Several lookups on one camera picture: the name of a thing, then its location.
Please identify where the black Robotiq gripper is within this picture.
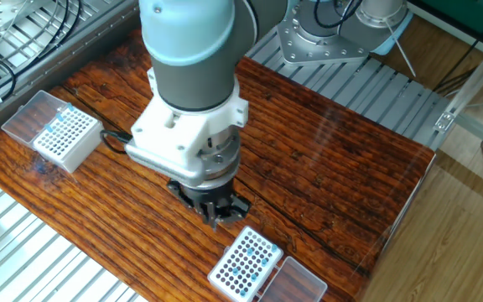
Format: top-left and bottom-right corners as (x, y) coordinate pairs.
(166, 177), (252, 232)

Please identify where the white pipette tip rack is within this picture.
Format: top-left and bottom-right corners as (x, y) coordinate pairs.
(33, 107), (105, 174)
(206, 225), (285, 302)

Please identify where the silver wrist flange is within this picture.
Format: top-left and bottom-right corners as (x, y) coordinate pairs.
(182, 125), (242, 190)

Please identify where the clear plastic rack lid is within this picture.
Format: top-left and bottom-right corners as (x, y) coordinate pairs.
(257, 255), (329, 302)
(0, 90), (69, 148)

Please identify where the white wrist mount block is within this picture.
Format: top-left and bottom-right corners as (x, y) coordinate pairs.
(124, 79), (250, 185)

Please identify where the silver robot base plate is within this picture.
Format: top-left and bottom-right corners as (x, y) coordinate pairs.
(278, 16), (371, 66)

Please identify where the black base cable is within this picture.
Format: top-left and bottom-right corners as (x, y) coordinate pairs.
(313, 0), (364, 29)

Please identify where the white cable tie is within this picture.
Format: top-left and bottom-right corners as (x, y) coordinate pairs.
(386, 20), (418, 79)

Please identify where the thin black floor cable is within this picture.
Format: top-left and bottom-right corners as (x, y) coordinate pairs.
(433, 37), (481, 96)

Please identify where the aluminium frame post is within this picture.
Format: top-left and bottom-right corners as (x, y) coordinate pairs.
(432, 27), (483, 135)

